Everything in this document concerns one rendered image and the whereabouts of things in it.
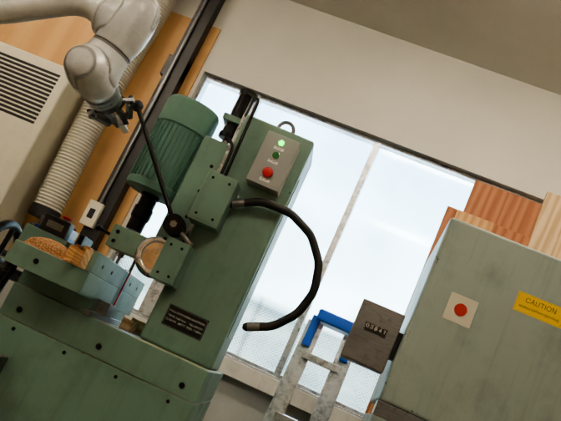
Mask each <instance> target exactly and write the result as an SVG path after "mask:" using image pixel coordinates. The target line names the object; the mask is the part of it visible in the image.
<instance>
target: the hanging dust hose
mask: <svg viewBox="0 0 561 421"><path fill-rule="evenodd" d="M156 1H157V2H158V4H159V6H160V20H159V24H158V26H157V28H156V29H155V31H154V34H153V35H152V37H151V38H150V40H149V41H148V42H147V44H146V45H145V47H144V48H143V49H142V51H141V52H140V53H139V54H138V55H137V56H136V57H135V58H134V59H133V60H132V61H131V62H130V63H129V65H128V66H127V68H126V69H125V70H124V72H123V74H122V76H121V78H120V80H119V83H118V86H119V91H120V93H121V95H123V93H124V91H125V90H126V88H127V87H128V84H129V82H130V80H131V79H132V77H133V76H134V74H135V71H136V69H137V68H138V66H139V64H140V63H141V61H142V60H143V58H144V56H145V55H146V53H147V52H148V51H149V48H150V47H151V45H152V43H153V42H154V40H155V38H157V35H158V34H159V32H160V30H161V29H162V27H163V26H164V24H165V22H166V20H167V19H168V16H169V15H170V14H171V12H172V11H173V8H174V6H175V4H176V3H177V1H178V0H156ZM84 101H85V100H84ZM87 109H91V107H90V106H89V105H88V104H87V102H86V101H85V102H83V104H82V107H81V108H80V110H79V111H78V113H77V116H76V117H75V119H74V122H73V124H72V125H71V128H69V131H68V134H66V135H67V137H64V138H65V139H64V140H63V143H62V145H61V146H60V148H61V149H58V150H59V152H57V153H58V154H57V155H55V156H56V158H54V161H53V164H51V166H52V167H49V169H50V170H48V173H47V176H44V177H45V179H44V180H43V181H44V182H42V184H43V185H40V187H41V188H40V189H39V191H38V192H37V193H38V195H36V197H37V198H34V199H35V200H34V201H33V202H32V204H31V205H30V207H29V209H28V213H29V214H30V215H32V216H35V217H37V218H38V219H40V217H41V216H46V215H47V213H49V214H50V215H53V216H56V217H57V218H60V217H61V215H62V213H61V212H63V209H65V207H64V206H65V205H66V203H67V202H68V201H67V200H70V199H69V197H70V196H71V195H70V194H72V193H73V192H72V190H74V189H73V188H74V187H75V185H76V184H77V182H76V181H78V179H79V178H80V177H79V176H80V175H81V173H82V172H83V171H82V170H84V166H86V165H85V164H87V161H88V158H90V155H91V154H92V153H91V152H93V149H94V146H96V144H97V143H98V141H97V140H99V138H100V135H101V134H102V132H103V131H104V129H105V127H104V126H105V125H103V124H101V123H99V122H98V121H96V120H95V119H89V118H88V113H87Z"/></svg>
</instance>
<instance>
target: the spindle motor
mask: <svg viewBox="0 0 561 421"><path fill-rule="evenodd" d="M218 125H219V117H218V115H217V114H216V113H215V112H214V111H213V110H212V109H210V108H209V107H207V106H206V105H204V104H202V103H201V102H199V101H197V100H195V99H192V98H191V97H188V96H185V95H182V94H173V95H171V96H170V97H168V99H167V101H166V103H165V105H164V107H163V109H162V111H161V113H160V115H159V117H158V119H157V121H156V122H155V124H154V127H153V128H152V130H151V132H150V134H149V137H150V140H151V143H152V145H153V149H154V153H155V156H156V159H157V162H158V165H159V169H160V172H161V175H162V178H163V181H164V185H165V189H166V191H167V194H168V197H169V202H170V204H172V202H173V200H174V198H175V196H176V194H177V192H178V190H179V188H180V186H181V184H182V182H183V180H184V177H185V175H186V173H187V171H188V169H189V167H190V165H191V163H192V161H193V159H194V157H195V155H196V153H197V151H198V149H199V147H200V145H201V143H202V141H203V139H204V137H205V136H206V135H208V136H209V137H211V138H212V137H213V135H214V133H215V131H216V129H217V127H218ZM126 182H127V184H128V185H130V186H131V187H132V188H133V189H134V190H136V191H138V192H139V193H140V194H141V192H142V190H143V191H147V192H149V193H150V194H152V195H155V196H157V197H158V198H160V201H159V203H161V204H164V205H165V202H164V197H163V195H162V192H161V189H160V186H159V182H158V178H157V175H156V173H155V170H154V165H153V162H152V160H151V157H150V153H149V149H148V146H147V144H146V142H145V144H144V147H143V148H142V150H141V151H140V153H139V156H138V158H137V160H136V161H135V163H134V166H133V168H132V170H131V171H130V173H129V175H128V177H127V179H126Z"/></svg>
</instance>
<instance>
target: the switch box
mask: <svg viewBox="0 0 561 421"><path fill-rule="evenodd" d="M281 139H282V140H284V141H285V145H284V146H282V147H280V146H279V145H278V141H279V140H281ZM274 146H278V147H280V148H282V149H284V151H283V152H281V151H279V150H276V149H274ZM300 148H301V143H299V142H297V141H294V140H293V139H289V138H287V137H285V136H283V135H281V134H277V133H276V132H273V131H271V130H269V131H268V133H267V135H266V137H265V140H264V142H263V144H262V146H261V147H260V150H259V152H258V154H257V156H256V158H255V161H254V163H253V165H252V166H251V168H250V171H249V174H248V175H247V177H246V180H247V184H248V185H251V186H254V187H255V188H257V189H260V190H263V191H265V192H267V193H269V194H272V195H274V196H277V197H278V196H279V195H280V193H281V190H282V188H283V186H284V184H285V182H286V179H287V177H288V175H289V174H290V172H291V168H292V166H293V164H294V163H295V161H296V157H297V155H298V154H299V152H300ZM275 151H277V152H279V154H280V158H279V159H278V160H274V159H272V157H271V154H272V153H273V152H275ZM268 159H271V160H274V161H276V162H278V164H277V165H275V164H273V163H271V162H269V161H267V160H268ZM265 167H271V169H272V170H273V175H272V176H271V177H264V176H263V174H262V170H263V169H264V168H265ZM260 176H261V177H263V178H266V179H267V180H269V181H270V182H269V183H267V182H265V181H263V180H260V179H259V178H260Z"/></svg>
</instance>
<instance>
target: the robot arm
mask: <svg viewBox="0 0 561 421"><path fill-rule="evenodd" d="M67 16H80V17H83V18H87V19H88V20H89V21H90V22H91V28H92V30H93V32H94V33H95V34H94V36H93V37H92V38H91V39H90V40H89V41H88V42H87V43H85V44H79V45H76V46H74V47H72V48H71V49H69V50H68V51H67V53H66V55H65V57H64V61H63V68H64V72H65V75H66V78H67V80H68V82H69V84H70V86H71V87H72V89H73V90H74V92H75V93H76V94H77V95H78V96H80V97H81V98H82V99H84V100H85V101H86V102H87V104H88V105H89V106H90V107H91V109H87V113H88V118H89V119H95V120H96V121H98V122H99V123H101V124H103V125H105V126H107V127H109V126H110V125H111V124H113V125H114V126H115V128H120V129H121V130H122V131H123V133H124V134H126V133H128V132H129V130H128V127H127V124H129V121H128V119H132V118H133V109H134V106H135V101H134V96H133V95H130V96H129V97H128V98H125V97H124V96H122V95H121V93H120V91H119V86H118V83H119V80H120V78H121V76H122V74H123V72H124V70H125V69H126V68H127V66H128V65H129V63H130V62H131V61H132V60H133V59H134V58H135V57H136V56H137V55H138V54H139V53H140V52H141V51H142V49H143V48H144V47H145V45H146V44H147V42H148V41H149V40H150V38H151V37H152V35H153V34H154V31H155V29H156V28H157V26H158V24H159V20H160V6H159V4H158V2H157V1H156V0H0V24H12V23H25V22H31V21H37V20H43V19H50V18H61V17H67ZM125 104H126V113H125V112H124V111H123V110H122V108H123V107H124V105H125ZM115 112H116V114H117V115H116V116H115V114H114V113H115ZM106 115H107V116H106Z"/></svg>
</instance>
